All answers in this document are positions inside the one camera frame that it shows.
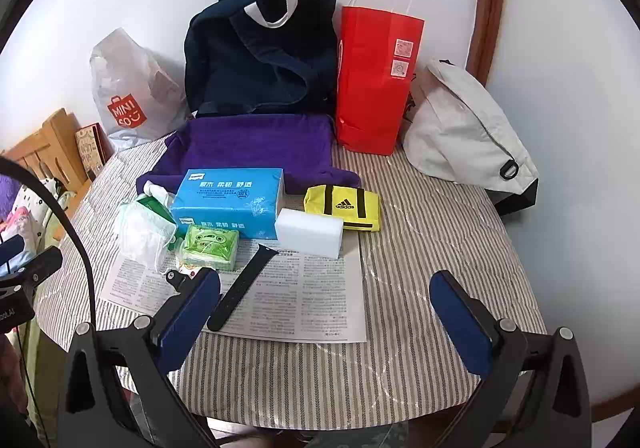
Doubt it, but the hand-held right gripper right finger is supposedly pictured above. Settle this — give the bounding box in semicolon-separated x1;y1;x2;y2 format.
429;270;593;448

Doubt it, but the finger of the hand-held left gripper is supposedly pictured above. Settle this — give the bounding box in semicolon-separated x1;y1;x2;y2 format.
0;234;26;270
0;245;64;296

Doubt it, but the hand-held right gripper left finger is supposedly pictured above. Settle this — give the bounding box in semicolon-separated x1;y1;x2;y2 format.
57;267;222;448

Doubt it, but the black watch strap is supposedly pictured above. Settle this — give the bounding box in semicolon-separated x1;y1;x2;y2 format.
206;243;280;333

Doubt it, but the clear plastic bag green pack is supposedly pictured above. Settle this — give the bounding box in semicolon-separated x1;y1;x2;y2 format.
116;202;180;273

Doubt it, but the white sponge block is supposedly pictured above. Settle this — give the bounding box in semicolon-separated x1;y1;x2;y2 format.
275;208;345;260

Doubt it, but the yellow pouch with black stripes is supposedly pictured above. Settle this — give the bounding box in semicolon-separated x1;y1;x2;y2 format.
303;184;382;233

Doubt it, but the floral print bedding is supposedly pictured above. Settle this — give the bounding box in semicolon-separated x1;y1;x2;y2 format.
0;172;77;279

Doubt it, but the small printed sticker packet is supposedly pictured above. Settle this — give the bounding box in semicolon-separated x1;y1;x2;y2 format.
167;260;201;285

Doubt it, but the light green cloth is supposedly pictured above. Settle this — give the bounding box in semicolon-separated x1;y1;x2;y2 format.
22;318;68;434

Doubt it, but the light green wet wipes pack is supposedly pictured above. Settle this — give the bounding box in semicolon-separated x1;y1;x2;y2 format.
175;223;241;272

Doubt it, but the wooden headboard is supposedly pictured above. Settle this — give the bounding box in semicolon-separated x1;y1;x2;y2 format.
0;108;93;201

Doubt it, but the newspaper sheet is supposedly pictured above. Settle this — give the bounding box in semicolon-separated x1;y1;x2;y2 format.
98;240;369;344

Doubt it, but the dark green tissue pack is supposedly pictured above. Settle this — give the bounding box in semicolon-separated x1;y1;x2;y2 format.
135;180;178;234

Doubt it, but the blue tissue pack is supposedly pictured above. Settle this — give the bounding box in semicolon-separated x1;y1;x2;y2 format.
170;168;287;241

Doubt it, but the brown patterned box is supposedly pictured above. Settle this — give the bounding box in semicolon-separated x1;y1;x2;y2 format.
75;123;108;181

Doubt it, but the black paper bag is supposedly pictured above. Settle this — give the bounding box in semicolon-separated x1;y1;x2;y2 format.
492;177;540;218

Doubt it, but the purple towel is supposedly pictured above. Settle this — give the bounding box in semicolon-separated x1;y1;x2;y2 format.
136;114;360;194

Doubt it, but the white plastic shopping bag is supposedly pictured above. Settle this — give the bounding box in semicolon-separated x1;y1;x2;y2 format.
90;27;190;152

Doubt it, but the white cloth bag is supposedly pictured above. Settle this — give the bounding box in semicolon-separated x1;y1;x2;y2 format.
402;59;540;193

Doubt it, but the red paper bag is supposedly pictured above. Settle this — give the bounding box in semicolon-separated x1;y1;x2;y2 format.
335;0;426;157

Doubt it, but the navy tote bag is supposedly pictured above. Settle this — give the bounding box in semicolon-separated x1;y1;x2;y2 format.
184;0;338;118

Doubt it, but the black cable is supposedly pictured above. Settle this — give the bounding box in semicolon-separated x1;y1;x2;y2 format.
0;155;97;326

